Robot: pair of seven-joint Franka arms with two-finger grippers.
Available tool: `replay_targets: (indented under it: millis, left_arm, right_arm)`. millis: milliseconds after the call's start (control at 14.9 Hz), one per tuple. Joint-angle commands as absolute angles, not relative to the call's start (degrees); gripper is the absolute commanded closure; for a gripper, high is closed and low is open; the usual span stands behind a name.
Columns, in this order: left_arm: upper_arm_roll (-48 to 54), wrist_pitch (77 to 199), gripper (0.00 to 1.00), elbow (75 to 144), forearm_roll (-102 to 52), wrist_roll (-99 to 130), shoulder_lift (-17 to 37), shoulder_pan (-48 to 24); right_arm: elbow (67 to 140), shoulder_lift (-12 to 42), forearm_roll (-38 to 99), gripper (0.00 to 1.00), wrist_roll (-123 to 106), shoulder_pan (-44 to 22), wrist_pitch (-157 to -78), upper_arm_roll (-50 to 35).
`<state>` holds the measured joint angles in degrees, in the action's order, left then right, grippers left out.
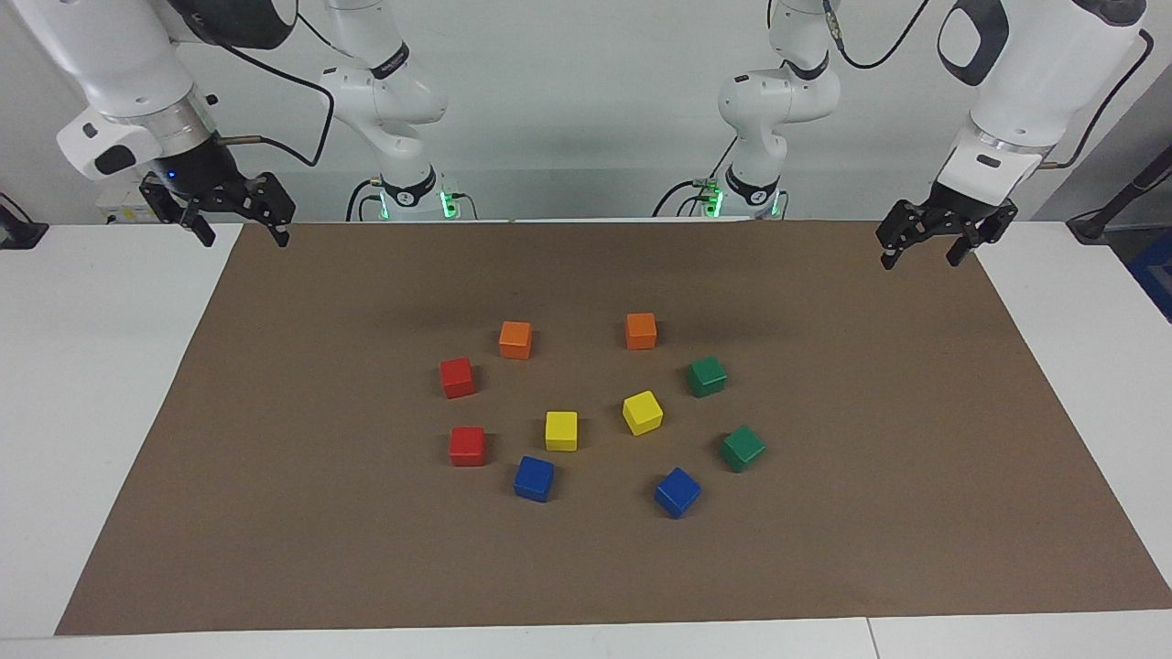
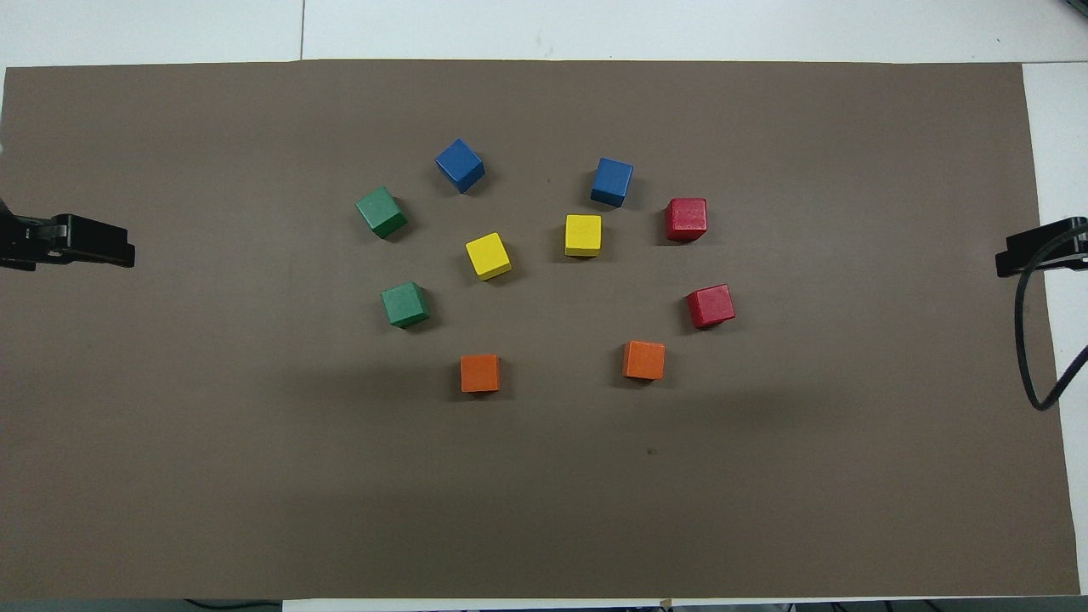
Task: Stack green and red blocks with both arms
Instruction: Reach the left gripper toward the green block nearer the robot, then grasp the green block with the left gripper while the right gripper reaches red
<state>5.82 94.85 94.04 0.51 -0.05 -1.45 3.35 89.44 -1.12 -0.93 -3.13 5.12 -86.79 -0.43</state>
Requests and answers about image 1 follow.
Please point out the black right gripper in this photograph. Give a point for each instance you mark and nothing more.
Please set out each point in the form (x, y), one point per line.
(206, 178)

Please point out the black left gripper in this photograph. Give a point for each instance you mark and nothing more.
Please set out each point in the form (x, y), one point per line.
(957, 212)

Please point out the green wooden cube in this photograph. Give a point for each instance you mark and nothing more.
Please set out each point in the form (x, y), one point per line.
(707, 376)
(742, 448)

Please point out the red wooden cube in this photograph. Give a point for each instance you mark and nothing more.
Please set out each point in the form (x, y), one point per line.
(458, 377)
(467, 446)

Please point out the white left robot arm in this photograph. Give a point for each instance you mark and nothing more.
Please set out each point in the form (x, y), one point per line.
(1044, 82)

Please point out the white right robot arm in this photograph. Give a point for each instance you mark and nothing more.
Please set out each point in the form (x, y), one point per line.
(119, 64)

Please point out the white box with yellow label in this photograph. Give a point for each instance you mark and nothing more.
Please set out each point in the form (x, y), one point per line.
(124, 212)

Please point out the black tripod stand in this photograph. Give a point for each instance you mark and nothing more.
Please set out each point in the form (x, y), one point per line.
(1094, 224)

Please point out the black stand foot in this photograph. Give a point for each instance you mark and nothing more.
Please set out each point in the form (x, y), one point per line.
(18, 233)

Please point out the blue crate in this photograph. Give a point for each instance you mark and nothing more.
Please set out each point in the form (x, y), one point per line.
(1155, 270)

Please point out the orange wooden cube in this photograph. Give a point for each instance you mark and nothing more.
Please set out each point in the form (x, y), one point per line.
(641, 330)
(515, 340)

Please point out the yellow wooden cube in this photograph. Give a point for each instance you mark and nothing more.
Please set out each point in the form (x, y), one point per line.
(642, 412)
(561, 430)

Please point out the blue wooden cube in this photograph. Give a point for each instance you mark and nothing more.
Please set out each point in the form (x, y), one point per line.
(678, 492)
(534, 479)

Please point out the brown table mat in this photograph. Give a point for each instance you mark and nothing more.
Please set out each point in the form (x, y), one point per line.
(586, 567)

